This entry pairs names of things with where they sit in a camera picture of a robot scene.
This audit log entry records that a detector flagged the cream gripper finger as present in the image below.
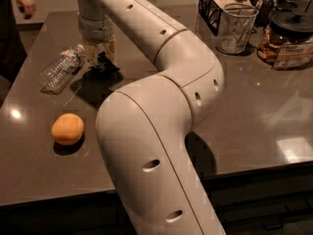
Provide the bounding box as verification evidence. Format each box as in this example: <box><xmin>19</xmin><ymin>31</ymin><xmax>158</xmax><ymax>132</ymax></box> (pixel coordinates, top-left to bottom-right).
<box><xmin>83</xmin><ymin>40</ymin><xmax>99</xmax><ymax>66</ymax></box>
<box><xmin>105</xmin><ymin>36</ymin><xmax>115</xmax><ymax>62</ymax></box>

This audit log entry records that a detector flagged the black rxbar chocolate wrapper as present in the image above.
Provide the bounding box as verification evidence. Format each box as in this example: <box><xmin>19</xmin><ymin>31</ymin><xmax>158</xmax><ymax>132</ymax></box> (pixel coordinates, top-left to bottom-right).
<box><xmin>90</xmin><ymin>52</ymin><xmax>119</xmax><ymax>74</ymax></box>

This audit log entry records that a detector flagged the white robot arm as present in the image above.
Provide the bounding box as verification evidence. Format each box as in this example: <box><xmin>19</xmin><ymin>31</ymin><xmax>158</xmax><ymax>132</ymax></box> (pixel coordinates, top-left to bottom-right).
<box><xmin>78</xmin><ymin>0</ymin><xmax>226</xmax><ymax>235</ymax></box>

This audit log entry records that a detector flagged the clear plastic water bottle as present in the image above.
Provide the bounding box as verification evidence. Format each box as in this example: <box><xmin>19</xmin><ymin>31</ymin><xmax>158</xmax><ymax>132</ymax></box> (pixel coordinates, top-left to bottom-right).
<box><xmin>39</xmin><ymin>44</ymin><xmax>85</xmax><ymax>94</ymax></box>

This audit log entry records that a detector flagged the bystander hand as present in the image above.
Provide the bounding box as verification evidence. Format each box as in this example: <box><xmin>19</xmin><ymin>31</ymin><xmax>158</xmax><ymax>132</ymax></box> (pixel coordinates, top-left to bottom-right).
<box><xmin>16</xmin><ymin>0</ymin><xmax>36</xmax><ymax>20</ymax></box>

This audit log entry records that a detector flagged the orange fruit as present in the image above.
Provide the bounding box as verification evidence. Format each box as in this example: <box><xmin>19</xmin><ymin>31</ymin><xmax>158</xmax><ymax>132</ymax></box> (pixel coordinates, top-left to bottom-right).
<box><xmin>51</xmin><ymin>114</ymin><xmax>84</xmax><ymax>146</ymax></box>

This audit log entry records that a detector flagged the glass snack jar with lid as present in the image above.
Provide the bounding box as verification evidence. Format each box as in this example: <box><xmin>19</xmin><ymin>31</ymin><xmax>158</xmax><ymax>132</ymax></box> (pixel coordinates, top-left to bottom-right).
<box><xmin>257</xmin><ymin>11</ymin><xmax>313</xmax><ymax>70</ymax></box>

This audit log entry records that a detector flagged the black wire basket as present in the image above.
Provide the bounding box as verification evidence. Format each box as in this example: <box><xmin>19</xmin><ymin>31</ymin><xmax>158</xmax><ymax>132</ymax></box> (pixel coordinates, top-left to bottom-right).
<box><xmin>199</xmin><ymin>0</ymin><xmax>262</xmax><ymax>35</ymax></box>

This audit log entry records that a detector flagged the wire mesh cup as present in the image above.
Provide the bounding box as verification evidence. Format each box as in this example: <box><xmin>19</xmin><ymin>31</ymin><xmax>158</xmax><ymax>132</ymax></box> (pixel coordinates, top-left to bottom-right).
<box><xmin>215</xmin><ymin>3</ymin><xmax>258</xmax><ymax>55</ymax></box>

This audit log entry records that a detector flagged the black drawer handle right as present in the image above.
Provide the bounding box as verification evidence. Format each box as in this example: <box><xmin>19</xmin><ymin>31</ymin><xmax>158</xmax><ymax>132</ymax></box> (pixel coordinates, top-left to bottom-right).
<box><xmin>261</xmin><ymin>219</ymin><xmax>283</xmax><ymax>231</ymax></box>

